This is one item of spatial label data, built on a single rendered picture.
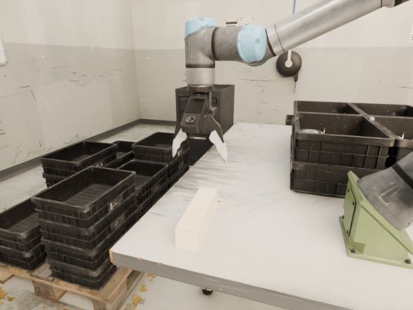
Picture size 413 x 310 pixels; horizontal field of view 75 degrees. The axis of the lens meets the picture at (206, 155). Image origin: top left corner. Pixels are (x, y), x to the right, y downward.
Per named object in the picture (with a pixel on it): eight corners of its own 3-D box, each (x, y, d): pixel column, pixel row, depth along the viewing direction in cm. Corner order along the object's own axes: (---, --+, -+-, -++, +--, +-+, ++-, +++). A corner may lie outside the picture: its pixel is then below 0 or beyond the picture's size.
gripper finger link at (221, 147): (237, 151, 77) (219, 123, 75) (234, 158, 71) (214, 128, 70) (228, 156, 78) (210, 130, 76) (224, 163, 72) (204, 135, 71)
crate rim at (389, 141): (395, 147, 85) (397, 139, 84) (295, 139, 93) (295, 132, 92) (364, 120, 121) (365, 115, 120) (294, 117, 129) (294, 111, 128)
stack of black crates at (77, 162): (88, 229, 173) (76, 163, 158) (50, 221, 181) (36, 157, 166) (124, 200, 209) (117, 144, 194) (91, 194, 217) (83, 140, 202)
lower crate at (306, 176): (381, 205, 91) (389, 172, 87) (289, 193, 99) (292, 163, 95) (356, 163, 128) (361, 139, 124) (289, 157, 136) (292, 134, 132)
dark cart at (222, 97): (219, 181, 275) (220, 90, 245) (178, 175, 288) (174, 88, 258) (232, 161, 328) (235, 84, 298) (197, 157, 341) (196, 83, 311)
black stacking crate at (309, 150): (388, 174, 88) (396, 141, 84) (292, 165, 96) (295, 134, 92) (359, 141, 124) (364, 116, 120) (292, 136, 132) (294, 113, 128)
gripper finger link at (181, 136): (179, 152, 81) (196, 128, 77) (173, 158, 76) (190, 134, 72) (171, 146, 81) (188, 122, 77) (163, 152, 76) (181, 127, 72)
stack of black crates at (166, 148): (171, 208, 197) (169, 149, 182) (135, 202, 206) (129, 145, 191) (191, 185, 233) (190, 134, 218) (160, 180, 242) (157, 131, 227)
